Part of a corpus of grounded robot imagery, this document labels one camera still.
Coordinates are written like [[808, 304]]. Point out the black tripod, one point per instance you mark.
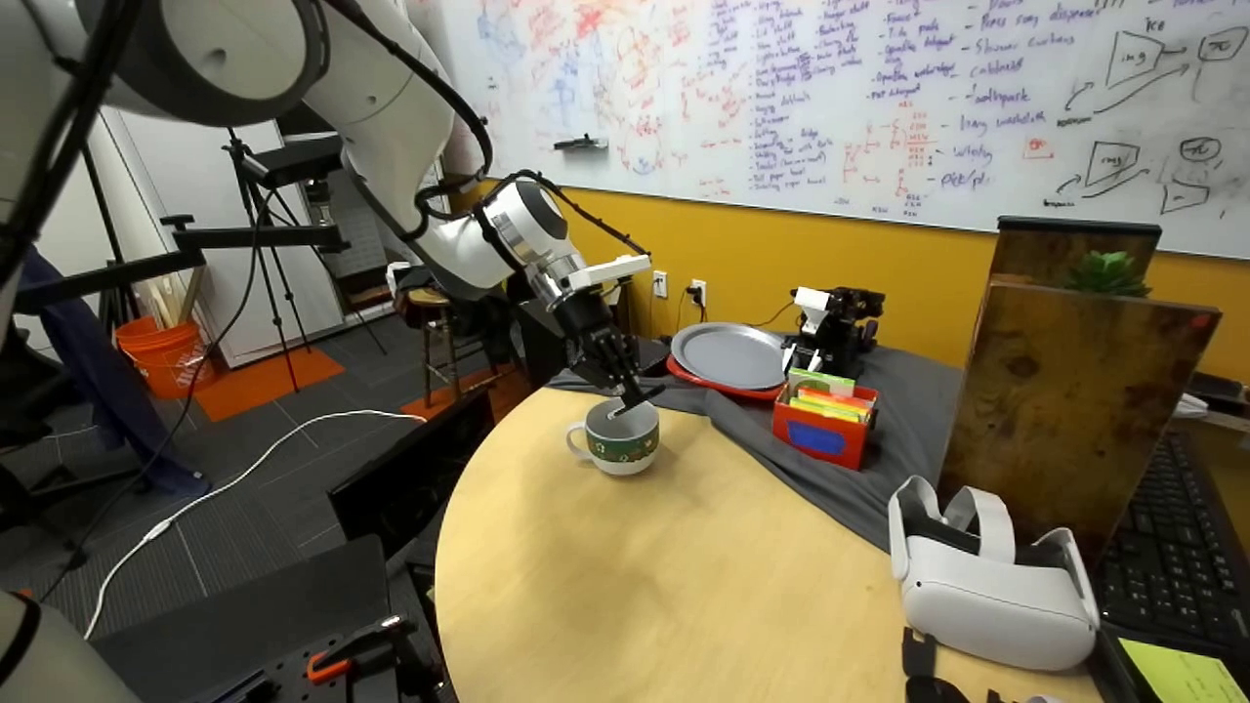
[[265, 247]]

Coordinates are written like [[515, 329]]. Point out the black white gripper device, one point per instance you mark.
[[843, 327]]

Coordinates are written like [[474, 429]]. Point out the large wall whiteboard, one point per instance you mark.
[[843, 102]]

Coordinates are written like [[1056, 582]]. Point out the wooden stool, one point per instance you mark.
[[424, 305]]

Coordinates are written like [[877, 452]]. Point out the black white dry-erase marker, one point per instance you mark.
[[617, 408]]

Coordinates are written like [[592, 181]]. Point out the white green mug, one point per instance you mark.
[[627, 452]]

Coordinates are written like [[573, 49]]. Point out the small potted green plant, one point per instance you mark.
[[1103, 274]]

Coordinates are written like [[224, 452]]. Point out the black whiteboard marker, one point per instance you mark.
[[579, 144]]

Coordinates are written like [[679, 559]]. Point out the black orange bar clamp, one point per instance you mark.
[[341, 661]]

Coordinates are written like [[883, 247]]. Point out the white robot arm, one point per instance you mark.
[[392, 90]]

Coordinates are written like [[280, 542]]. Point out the dark wooden shelf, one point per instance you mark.
[[1069, 405]]

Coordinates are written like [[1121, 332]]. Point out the yellow sticky note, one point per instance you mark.
[[1175, 676]]

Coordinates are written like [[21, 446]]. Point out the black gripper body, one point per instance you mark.
[[597, 332]]

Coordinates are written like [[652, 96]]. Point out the black equipment case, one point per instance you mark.
[[247, 628]]

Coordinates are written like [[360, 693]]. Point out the red plate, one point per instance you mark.
[[729, 394]]

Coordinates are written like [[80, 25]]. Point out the grey cloth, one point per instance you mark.
[[911, 405]]

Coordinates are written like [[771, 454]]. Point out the orange floor mat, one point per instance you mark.
[[265, 386]]

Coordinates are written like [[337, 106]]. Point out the grey metal plate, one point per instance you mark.
[[729, 355]]

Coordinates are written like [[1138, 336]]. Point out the black keyboard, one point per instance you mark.
[[1173, 549]]

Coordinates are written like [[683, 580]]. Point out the black white VR controller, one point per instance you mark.
[[923, 666]]

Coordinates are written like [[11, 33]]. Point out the white wall outlet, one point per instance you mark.
[[696, 289], [659, 284]]

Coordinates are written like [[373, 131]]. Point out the colourful block box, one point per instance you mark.
[[823, 438]]

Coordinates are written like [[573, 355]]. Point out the black cabinet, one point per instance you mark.
[[410, 474]]

